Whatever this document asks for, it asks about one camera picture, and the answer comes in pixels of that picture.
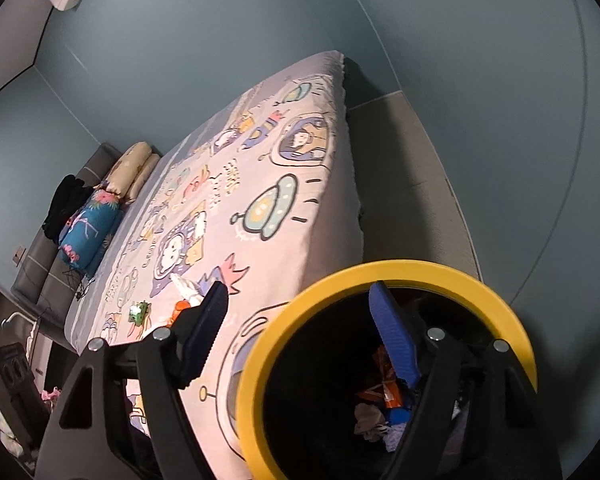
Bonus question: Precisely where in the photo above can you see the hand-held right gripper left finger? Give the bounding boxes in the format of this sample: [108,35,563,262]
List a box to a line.
[34,281,230,480]

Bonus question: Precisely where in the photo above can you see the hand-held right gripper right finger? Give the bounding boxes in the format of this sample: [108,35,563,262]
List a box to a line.
[369,281,563,480]

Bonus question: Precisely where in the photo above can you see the large orange wrapper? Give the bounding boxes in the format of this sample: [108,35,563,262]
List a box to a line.
[355,345,411,409]

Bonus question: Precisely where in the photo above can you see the yellow-rimmed black trash bin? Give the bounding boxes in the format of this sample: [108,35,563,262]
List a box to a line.
[235,259,538,480]

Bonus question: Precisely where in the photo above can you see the twisted white plastic bag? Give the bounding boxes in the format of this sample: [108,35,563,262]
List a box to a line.
[170,272,203,307]

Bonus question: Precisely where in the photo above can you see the green wrapper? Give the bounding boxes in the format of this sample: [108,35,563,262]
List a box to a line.
[126,301,150,326]

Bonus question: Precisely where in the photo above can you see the blue floral folded quilt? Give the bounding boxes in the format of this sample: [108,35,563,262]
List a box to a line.
[57,187,123,278]

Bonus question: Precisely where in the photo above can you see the grey padded headboard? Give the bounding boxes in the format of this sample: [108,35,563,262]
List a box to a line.
[11,142,123,311]

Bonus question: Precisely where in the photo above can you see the white desk lamp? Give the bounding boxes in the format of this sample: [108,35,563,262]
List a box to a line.
[2,311,37,332]

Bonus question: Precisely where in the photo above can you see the beige pillows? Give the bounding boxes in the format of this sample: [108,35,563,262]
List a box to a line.
[102,141,162,206]

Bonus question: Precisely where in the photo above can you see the black clothing pile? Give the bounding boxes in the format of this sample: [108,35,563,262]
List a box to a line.
[42,174,97,246]

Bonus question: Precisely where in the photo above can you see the bed with cartoon printed sheet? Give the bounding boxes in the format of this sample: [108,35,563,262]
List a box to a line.
[62,50,366,480]

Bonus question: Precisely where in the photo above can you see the black cable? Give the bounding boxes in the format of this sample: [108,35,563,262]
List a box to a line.
[70,265,93,301]

